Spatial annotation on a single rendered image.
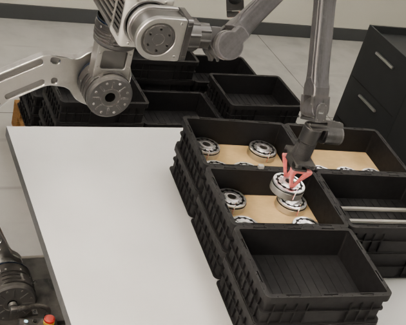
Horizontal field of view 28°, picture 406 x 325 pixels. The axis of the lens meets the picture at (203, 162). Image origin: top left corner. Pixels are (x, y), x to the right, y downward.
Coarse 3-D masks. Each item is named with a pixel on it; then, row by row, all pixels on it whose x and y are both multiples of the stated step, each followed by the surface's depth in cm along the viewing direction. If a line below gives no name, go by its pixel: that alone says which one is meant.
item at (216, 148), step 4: (200, 140) 286; (208, 140) 288; (212, 140) 288; (216, 144) 286; (204, 148) 282; (212, 148) 283; (216, 148) 284; (204, 152) 280; (212, 152) 281; (216, 152) 282
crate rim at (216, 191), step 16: (208, 176) 257; (224, 208) 243; (336, 208) 258; (240, 224) 238; (256, 224) 240; (272, 224) 242; (288, 224) 245; (304, 224) 246; (320, 224) 248; (336, 224) 251
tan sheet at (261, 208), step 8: (248, 200) 268; (256, 200) 269; (264, 200) 270; (272, 200) 271; (248, 208) 264; (256, 208) 265; (264, 208) 266; (272, 208) 267; (248, 216) 260; (256, 216) 261; (264, 216) 262; (272, 216) 263; (280, 216) 265; (288, 216) 266; (304, 216) 268; (312, 216) 269
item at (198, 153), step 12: (204, 120) 285; (216, 120) 286; (228, 120) 288; (240, 120) 291; (192, 132) 275; (288, 132) 292; (192, 144) 271; (204, 168) 261; (276, 168) 269; (288, 168) 271
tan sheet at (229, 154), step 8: (224, 144) 293; (224, 152) 289; (232, 152) 290; (240, 152) 292; (216, 160) 283; (224, 160) 285; (232, 160) 286; (240, 160) 287; (248, 160) 289; (280, 160) 294
